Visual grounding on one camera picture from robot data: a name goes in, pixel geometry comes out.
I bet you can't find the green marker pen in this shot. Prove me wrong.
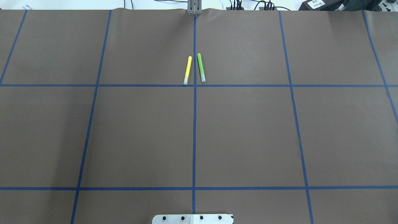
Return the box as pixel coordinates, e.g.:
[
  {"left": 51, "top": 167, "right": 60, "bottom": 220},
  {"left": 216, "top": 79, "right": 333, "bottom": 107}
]
[{"left": 197, "top": 53, "right": 206, "bottom": 82}]

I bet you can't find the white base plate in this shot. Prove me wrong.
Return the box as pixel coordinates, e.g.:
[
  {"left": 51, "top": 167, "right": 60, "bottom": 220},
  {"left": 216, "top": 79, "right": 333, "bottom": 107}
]
[{"left": 152, "top": 214, "right": 234, "bottom": 224}]

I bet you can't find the aluminium frame post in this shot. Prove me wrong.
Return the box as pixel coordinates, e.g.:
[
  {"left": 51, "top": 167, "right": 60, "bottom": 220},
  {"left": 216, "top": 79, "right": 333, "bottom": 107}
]
[{"left": 187, "top": 0, "right": 202, "bottom": 16}]

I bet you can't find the brown paper table mat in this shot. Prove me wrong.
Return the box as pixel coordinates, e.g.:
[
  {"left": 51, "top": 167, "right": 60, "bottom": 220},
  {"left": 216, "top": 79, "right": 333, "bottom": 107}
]
[{"left": 1, "top": 8, "right": 397, "bottom": 224}]

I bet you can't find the yellow marker pen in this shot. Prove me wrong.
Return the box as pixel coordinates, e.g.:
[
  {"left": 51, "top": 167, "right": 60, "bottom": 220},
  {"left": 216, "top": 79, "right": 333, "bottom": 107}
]
[{"left": 183, "top": 56, "right": 193, "bottom": 86}]

